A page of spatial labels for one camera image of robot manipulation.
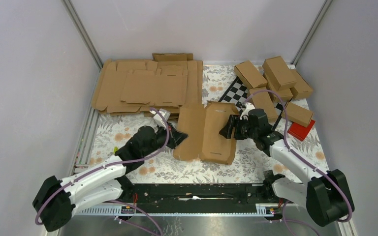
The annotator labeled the slotted metal cable duct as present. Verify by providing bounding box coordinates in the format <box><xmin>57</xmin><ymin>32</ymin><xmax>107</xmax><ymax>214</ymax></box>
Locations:
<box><xmin>76</xmin><ymin>201</ymin><xmax>275</xmax><ymax>217</ymax></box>

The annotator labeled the floral patterned table mat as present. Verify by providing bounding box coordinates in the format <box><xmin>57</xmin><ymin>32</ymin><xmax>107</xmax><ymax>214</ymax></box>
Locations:
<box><xmin>79</xmin><ymin>65</ymin><xmax>328</xmax><ymax>183</ymax></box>

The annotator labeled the folded cardboard box on chessboard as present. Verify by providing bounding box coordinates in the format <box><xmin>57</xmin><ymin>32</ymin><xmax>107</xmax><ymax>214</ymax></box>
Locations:
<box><xmin>249</xmin><ymin>88</ymin><xmax>278</xmax><ymax>123</ymax></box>

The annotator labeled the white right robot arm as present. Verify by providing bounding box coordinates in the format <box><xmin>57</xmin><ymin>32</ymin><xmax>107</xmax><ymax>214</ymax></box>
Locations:
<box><xmin>220</xmin><ymin>109</ymin><xmax>355</xmax><ymax>227</ymax></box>

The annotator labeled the folded cardboard box lower stack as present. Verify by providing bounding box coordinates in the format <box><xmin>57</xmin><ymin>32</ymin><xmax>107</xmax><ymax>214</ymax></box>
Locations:
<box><xmin>263</xmin><ymin>73</ymin><xmax>293</xmax><ymax>102</ymax></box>

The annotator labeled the right aluminium corner post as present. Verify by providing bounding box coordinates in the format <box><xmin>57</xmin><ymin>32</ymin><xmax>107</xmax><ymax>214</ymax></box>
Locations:
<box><xmin>291</xmin><ymin>0</ymin><xmax>334</xmax><ymax>65</ymax></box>

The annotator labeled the stack of flat cardboard blanks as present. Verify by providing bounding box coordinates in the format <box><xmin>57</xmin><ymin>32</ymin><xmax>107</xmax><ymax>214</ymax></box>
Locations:
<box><xmin>91</xmin><ymin>53</ymin><xmax>203</xmax><ymax>117</ymax></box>

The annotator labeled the black and white chessboard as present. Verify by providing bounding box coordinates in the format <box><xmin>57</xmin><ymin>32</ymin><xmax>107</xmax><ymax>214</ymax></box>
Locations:
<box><xmin>218</xmin><ymin>77</ymin><xmax>292</xmax><ymax>133</ymax></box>

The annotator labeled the left aluminium corner post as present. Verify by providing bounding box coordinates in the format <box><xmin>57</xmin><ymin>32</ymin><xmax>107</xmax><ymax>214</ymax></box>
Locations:
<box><xmin>61</xmin><ymin>0</ymin><xmax>103</xmax><ymax>69</ymax></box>

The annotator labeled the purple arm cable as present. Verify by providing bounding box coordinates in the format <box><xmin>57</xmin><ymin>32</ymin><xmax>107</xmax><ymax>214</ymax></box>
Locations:
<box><xmin>244</xmin><ymin>89</ymin><xmax>354</xmax><ymax>223</ymax></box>
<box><xmin>34</xmin><ymin>107</ymin><xmax>171</xmax><ymax>226</ymax></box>

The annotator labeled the folded cardboard box stack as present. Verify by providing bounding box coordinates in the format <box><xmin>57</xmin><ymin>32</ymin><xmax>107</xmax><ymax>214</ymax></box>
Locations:
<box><xmin>262</xmin><ymin>56</ymin><xmax>297</xmax><ymax>91</ymax></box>
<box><xmin>263</xmin><ymin>73</ymin><xmax>293</xmax><ymax>102</ymax></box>

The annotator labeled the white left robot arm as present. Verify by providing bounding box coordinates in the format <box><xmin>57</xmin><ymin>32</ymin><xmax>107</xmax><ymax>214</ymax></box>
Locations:
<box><xmin>32</xmin><ymin>123</ymin><xmax>188</xmax><ymax>232</ymax></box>

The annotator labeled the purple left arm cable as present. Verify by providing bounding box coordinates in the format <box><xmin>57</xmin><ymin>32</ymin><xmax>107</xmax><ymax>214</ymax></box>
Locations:
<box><xmin>34</xmin><ymin>107</ymin><xmax>171</xmax><ymax>226</ymax></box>

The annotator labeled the aluminium corner post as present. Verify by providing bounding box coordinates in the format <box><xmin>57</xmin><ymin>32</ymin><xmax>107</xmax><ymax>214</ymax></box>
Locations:
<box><xmin>291</xmin><ymin>0</ymin><xmax>334</xmax><ymax>65</ymax></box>
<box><xmin>61</xmin><ymin>0</ymin><xmax>103</xmax><ymax>69</ymax></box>

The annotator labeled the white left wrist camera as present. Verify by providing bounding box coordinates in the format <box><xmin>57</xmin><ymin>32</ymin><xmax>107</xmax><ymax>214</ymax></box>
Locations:
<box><xmin>150</xmin><ymin>109</ymin><xmax>171</xmax><ymax>129</ymax></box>

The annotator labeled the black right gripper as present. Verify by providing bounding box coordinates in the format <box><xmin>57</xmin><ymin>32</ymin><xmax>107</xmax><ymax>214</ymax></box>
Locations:
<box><xmin>219</xmin><ymin>115</ymin><xmax>258</xmax><ymax>141</ymax></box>

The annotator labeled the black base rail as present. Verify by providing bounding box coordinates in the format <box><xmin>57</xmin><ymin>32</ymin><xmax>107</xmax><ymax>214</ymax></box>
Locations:
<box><xmin>117</xmin><ymin>183</ymin><xmax>286</xmax><ymax>209</ymax></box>

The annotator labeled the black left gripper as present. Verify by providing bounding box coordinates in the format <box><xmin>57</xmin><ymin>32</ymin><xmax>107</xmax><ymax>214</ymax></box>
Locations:
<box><xmin>143</xmin><ymin>121</ymin><xmax>188</xmax><ymax>157</ymax></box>

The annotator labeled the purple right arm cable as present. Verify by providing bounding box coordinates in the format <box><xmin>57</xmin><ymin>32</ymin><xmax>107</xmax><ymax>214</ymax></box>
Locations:
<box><xmin>244</xmin><ymin>89</ymin><xmax>354</xmax><ymax>223</ymax></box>

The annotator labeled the folded cardboard box top stack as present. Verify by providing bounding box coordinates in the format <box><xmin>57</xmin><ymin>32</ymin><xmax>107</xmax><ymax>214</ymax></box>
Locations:
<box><xmin>262</xmin><ymin>56</ymin><xmax>297</xmax><ymax>91</ymax></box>

